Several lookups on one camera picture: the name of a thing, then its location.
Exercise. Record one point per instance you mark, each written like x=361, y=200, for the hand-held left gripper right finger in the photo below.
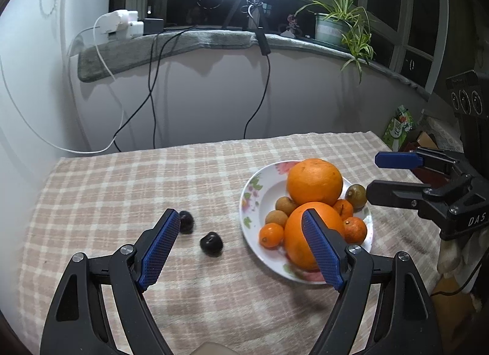
x=321, y=248

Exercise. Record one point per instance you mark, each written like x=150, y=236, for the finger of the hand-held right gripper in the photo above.
x=397, y=159
x=397, y=194

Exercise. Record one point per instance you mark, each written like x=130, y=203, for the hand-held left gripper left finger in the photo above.
x=160, y=248

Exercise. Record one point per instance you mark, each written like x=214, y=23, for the large smooth orange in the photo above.
x=294, y=236

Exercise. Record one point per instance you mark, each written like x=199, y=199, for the dark cherry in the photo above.
x=211, y=244
x=187, y=222

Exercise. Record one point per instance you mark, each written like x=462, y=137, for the small kumquat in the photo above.
x=271, y=235
x=344, y=209
x=356, y=229

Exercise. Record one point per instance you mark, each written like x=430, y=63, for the brown longan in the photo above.
x=276, y=218
x=284, y=204

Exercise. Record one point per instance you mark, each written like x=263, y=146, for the large orange with brown marks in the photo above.
x=315, y=181

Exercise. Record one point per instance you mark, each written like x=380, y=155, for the white floral plate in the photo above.
x=267, y=187

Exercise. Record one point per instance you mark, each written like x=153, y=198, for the person's right hand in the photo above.
x=456, y=255

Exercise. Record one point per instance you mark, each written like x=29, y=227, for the green snack packet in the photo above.
x=399, y=127

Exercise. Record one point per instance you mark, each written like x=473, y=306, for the beige checked tablecloth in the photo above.
x=114, y=187

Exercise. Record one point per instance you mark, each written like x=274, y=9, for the potted spider plant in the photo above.
x=330, y=26

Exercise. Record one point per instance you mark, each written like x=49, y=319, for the small flowering plant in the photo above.
x=291, y=25

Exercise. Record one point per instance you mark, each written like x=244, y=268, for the white charger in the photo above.
x=136, y=29

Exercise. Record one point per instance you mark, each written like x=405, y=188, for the black power adapter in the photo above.
x=153, y=25

